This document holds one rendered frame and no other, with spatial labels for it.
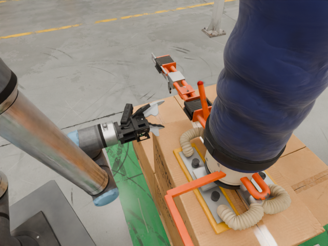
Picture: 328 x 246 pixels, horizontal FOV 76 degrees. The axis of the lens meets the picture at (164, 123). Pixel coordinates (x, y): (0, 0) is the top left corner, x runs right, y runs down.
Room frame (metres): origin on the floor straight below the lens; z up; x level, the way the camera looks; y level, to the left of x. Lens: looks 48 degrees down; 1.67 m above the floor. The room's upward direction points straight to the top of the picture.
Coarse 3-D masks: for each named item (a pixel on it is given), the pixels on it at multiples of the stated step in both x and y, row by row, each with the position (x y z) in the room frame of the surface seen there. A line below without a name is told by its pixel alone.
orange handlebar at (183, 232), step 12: (168, 72) 0.86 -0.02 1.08; (180, 96) 0.71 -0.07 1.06; (192, 96) 0.69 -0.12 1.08; (204, 120) 0.55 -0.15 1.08; (204, 180) 0.30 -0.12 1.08; (216, 180) 0.31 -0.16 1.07; (168, 192) 0.26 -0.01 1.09; (180, 192) 0.26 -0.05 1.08; (252, 192) 0.26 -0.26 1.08; (264, 192) 0.26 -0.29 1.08; (168, 204) 0.23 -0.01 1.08; (180, 216) 0.19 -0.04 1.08; (180, 228) 0.16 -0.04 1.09
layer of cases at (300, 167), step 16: (176, 96) 1.31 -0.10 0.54; (208, 96) 1.31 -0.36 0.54; (160, 112) 1.13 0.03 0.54; (176, 112) 1.13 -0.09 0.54; (144, 144) 0.83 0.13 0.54; (288, 144) 0.83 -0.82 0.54; (304, 144) 0.83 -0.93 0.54; (144, 160) 0.80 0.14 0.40; (288, 160) 0.71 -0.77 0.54; (304, 160) 0.71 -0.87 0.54; (320, 160) 0.71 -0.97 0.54; (288, 176) 0.60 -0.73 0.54; (304, 176) 0.60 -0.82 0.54; (320, 176) 0.60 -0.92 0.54; (160, 192) 0.52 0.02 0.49; (304, 192) 0.50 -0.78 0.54; (320, 192) 0.50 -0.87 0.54; (160, 208) 0.53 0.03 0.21; (320, 208) 0.41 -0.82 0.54; (176, 240) 0.31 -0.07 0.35
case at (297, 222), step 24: (168, 144) 0.53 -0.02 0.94; (168, 168) 0.42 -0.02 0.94; (192, 192) 0.32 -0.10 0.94; (288, 192) 0.32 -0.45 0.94; (192, 216) 0.24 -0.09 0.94; (264, 216) 0.24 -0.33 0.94; (288, 216) 0.24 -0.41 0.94; (312, 216) 0.24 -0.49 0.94; (192, 240) 0.19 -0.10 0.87; (216, 240) 0.17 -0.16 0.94; (240, 240) 0.17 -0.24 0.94; (264, 240) 0.17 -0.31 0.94; (288, 240) 0.17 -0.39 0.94
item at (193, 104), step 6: (198, 96) 0.66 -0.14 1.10; (186, 102) 0.63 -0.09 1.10; (192, 102) 0.64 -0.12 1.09; (198, 102) 0.64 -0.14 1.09; (210, 102) 0.63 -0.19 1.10; (186, 108) 0.63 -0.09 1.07; (192, 108) 0.60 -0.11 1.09; (198, 108) 0.60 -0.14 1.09; (210, 108) 0.60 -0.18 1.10; (186, 114) 0.61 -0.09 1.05; (192, 114) 0.58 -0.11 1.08; (192, 120) 0.58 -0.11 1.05
